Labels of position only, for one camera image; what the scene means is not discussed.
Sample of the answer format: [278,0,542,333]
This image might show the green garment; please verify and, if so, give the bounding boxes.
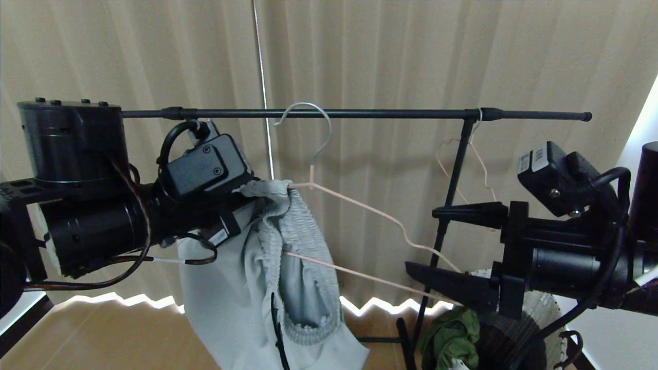
[416,306,482,370]

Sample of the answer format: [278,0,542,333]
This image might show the black clothes rack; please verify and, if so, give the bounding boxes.
[120,105,593,370]

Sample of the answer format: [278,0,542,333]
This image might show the pink clothes hanger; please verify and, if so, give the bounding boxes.
[436,123,498,205]
[274,101,463,301]

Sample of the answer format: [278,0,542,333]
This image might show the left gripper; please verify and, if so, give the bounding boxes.
[44,177,258,279]

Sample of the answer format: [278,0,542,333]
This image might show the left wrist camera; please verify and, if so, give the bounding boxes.
[162,133,253,202]

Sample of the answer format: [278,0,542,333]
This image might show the white laundry basket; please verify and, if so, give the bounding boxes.
[464,269,585,370]

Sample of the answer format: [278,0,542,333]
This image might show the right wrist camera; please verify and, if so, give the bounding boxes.
[517,140,620,219]

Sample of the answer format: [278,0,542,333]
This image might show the beige curtain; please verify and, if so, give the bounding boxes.
[0,0,658,317]

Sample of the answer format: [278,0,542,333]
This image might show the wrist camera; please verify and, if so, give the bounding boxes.
[162,133,253,202]
[517,140,620,219]

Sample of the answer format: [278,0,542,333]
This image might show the pale grey shorts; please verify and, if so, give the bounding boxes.
[176,178,371,370]

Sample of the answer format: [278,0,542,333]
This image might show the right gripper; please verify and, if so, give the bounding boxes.
[404,199,638,321]

